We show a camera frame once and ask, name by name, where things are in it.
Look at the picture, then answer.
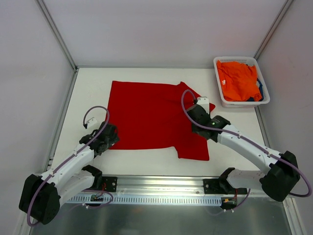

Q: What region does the white plastic laundry basket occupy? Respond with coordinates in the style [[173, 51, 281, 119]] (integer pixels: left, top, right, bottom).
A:
[[213, 56, 270, 108]]

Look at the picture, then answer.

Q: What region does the aluminium frame post left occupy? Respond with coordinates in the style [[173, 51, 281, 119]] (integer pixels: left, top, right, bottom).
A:
[[35, 0, 78, 72]]

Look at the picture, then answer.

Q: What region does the red polo shirt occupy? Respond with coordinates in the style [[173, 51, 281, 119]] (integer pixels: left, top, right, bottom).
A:
[[108, 81, 209, 161]]

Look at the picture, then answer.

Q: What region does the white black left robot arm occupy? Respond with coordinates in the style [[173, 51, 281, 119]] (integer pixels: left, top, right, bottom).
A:
[[19, 122, 119, 226]]

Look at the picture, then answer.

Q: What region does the aluminium frame post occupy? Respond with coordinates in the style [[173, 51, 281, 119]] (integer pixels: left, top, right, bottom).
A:
[[254, 0, 295, 60], [35, 0, 78, 72]]

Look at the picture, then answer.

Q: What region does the orange t shirt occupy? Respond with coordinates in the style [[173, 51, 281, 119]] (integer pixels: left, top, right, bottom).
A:
[[216, 61, 261, 102]]

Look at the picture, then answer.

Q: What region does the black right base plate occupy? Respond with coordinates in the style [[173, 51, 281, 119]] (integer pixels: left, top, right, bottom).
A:
[[202, 178, 247, 195]]

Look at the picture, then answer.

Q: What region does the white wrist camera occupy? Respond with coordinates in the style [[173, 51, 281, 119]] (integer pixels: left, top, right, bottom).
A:
[[196, 96, 210, 114], [84, 117, 98, 129]]

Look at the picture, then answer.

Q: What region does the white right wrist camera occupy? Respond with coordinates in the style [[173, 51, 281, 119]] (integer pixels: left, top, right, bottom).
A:
[[196, 96, 210, 114]]

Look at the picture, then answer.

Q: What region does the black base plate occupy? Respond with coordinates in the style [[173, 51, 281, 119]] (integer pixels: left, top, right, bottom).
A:
[[202, 178, 247, 195], [98, 175, 118, 192]]

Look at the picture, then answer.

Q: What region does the aluminium mounting rail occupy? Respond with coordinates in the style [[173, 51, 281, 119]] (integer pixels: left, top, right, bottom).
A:
[[34, 174, 267, 195]]

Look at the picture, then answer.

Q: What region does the aluminium frame post right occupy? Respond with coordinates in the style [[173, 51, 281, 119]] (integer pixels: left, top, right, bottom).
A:
[[254, 0, 295, 60]]

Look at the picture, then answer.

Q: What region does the blue t shirt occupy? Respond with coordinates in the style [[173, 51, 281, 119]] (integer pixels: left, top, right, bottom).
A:
[[246, 78, 264, 102]]

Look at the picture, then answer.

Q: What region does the white slotted cable duct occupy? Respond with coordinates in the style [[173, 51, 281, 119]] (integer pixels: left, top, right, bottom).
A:
[[67, 193, 222, 207]]

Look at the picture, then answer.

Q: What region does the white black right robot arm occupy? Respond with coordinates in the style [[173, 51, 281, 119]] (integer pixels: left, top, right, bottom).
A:
[[186, 104, 300, 202]]

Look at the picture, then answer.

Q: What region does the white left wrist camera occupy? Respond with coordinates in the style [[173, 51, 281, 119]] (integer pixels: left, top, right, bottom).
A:
[[84, 117, 98, 129]]

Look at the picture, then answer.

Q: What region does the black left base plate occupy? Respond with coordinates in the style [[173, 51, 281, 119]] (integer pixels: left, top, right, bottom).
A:
[[98, 175, 118, 192]]

